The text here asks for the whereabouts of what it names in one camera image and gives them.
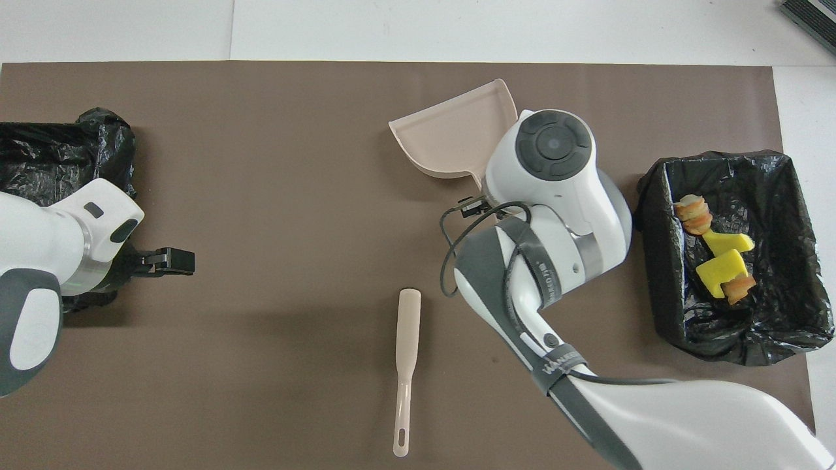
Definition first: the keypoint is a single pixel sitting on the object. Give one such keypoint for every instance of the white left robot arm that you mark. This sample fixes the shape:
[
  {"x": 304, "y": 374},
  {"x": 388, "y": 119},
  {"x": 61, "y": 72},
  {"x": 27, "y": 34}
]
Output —
[{"x": 39, "y": 261}]

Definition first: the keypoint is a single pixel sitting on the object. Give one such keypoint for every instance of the brown table mat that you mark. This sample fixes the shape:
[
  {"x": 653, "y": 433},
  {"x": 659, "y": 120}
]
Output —
[{"x": 261, "y": 163}]

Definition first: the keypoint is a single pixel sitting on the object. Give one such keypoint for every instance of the beige layered sponge chunk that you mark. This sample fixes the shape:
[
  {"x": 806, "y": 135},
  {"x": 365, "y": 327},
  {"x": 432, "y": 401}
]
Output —
[{"x": 692, "y": 214}]

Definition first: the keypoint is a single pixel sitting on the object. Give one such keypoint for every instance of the yellow sponge with green pad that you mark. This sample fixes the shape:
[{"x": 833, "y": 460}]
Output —
[{"x": 718, "y": 271}]

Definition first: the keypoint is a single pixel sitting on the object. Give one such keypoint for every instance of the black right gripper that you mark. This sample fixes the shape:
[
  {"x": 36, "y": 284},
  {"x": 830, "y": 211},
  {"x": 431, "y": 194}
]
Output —
[{"x": 473, "y": 207}]

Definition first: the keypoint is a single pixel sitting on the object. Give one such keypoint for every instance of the dark ribbed object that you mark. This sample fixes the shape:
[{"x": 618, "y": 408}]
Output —
[{"x": 813, "y": 16}]

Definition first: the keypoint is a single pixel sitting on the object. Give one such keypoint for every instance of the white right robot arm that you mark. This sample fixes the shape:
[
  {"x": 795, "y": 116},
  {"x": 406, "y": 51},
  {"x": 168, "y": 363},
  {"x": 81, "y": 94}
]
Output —
[{"x": 555, "y": 196}]

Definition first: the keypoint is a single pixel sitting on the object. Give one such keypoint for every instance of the beige hand brush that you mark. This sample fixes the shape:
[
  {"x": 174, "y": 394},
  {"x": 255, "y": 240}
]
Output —
[{"x": 408, "y": 326}]

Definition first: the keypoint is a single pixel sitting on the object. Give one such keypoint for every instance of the orange striped sponge chunk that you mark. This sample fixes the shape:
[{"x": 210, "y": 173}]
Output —
[{"x": 739, "y": 287}]

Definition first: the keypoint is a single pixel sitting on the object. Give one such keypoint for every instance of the black bag lined bin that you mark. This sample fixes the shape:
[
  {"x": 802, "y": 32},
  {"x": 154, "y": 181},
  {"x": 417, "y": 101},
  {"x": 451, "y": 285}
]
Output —
[
  {"x": 39, "y": 150},
  {"x": 784, "y": 196}
]

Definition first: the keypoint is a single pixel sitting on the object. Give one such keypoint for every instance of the beige plastic dustpan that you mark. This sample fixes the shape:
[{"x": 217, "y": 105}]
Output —
[{"x": 450, "y": 137}]

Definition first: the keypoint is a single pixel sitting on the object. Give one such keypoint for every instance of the curved yellow sponge piece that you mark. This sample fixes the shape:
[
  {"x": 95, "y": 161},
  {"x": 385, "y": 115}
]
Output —
[{"x": 728, "y": 243}]

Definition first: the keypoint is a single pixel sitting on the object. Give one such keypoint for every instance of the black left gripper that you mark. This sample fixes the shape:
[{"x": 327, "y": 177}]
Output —
[{"x": 134, "y": 264}]

